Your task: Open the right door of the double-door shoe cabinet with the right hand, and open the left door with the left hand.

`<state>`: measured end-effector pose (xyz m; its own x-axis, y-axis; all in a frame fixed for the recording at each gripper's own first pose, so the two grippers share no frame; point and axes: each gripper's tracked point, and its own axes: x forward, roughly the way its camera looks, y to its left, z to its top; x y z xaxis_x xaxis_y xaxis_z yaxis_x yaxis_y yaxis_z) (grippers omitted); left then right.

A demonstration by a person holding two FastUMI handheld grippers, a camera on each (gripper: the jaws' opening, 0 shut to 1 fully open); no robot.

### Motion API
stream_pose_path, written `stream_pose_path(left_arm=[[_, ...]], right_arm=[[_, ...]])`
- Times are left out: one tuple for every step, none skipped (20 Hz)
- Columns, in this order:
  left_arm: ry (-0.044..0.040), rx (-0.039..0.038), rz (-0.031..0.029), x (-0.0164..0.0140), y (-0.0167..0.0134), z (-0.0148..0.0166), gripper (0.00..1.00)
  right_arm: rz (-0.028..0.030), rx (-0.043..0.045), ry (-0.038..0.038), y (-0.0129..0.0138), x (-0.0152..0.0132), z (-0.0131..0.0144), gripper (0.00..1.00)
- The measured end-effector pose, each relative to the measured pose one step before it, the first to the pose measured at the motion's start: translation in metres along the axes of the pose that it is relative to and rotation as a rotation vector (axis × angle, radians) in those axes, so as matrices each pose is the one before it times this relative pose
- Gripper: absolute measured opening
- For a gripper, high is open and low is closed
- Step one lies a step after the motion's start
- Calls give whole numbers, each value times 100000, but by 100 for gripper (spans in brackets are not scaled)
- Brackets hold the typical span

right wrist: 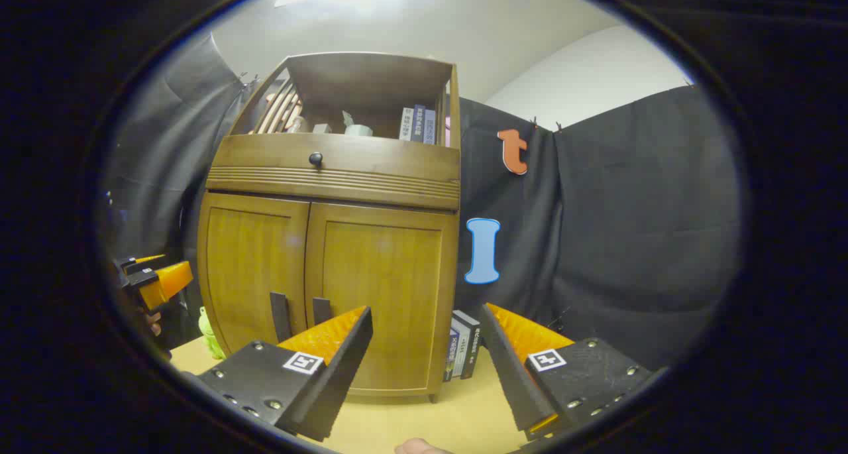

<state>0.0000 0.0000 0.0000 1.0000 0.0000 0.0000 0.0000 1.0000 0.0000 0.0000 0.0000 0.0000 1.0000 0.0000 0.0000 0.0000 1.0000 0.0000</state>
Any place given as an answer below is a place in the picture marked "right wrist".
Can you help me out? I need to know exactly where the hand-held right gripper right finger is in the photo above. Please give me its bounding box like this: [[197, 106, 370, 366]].
[[480, 302, 663, 441]]

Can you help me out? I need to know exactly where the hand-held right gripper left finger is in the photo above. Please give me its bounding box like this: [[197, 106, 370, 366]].
[[197, 306, 373, 443]]

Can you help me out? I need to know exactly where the wooden double-door shoe cabinet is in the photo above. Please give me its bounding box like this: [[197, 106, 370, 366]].
[[197, 51, 462, 403]]

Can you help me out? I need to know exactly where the wooden cabinet drawer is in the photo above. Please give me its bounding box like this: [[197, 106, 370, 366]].
[[207, 134, 461, 211]]

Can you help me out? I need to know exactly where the black standing book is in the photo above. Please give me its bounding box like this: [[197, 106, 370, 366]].
[[459, 310, 482, 380]]

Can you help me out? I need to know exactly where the blue standing book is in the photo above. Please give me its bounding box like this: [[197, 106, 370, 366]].
[[444, 318, 463, 382]]

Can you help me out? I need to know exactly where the green frog plush toy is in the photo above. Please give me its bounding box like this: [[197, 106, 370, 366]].
[[197, 306, 226, 361]]

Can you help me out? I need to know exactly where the black backdrop cloth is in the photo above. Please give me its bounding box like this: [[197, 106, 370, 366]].
[[99, 33, 743, 375]]

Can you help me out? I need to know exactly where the pale green ornament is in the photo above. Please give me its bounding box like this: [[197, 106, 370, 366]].
[[343, 111, 374, 137]]

